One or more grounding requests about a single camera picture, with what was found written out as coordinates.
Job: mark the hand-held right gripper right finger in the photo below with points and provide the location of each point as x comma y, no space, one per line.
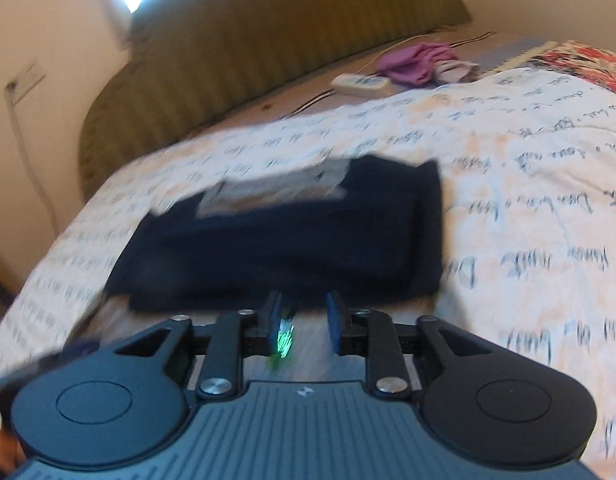
333,325

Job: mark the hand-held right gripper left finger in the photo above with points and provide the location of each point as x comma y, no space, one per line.
275,321

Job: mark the navy and grey sweater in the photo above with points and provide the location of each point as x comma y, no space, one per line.
298,240

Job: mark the white script printed blanket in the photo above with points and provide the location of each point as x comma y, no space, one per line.
518,200

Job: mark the white remote control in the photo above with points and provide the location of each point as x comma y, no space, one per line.
360,84

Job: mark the purple cloth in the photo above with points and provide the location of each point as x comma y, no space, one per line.
413,64

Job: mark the green padded headboard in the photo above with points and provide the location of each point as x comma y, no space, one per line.
268,45

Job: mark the grey white cloth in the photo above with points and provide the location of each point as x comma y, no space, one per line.
455,70

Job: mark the striped bed sheet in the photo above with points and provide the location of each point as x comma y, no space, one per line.
498,50

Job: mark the red floral cloth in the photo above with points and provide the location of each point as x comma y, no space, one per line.
588,65

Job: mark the white wall socket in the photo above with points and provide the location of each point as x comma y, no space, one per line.
26,79

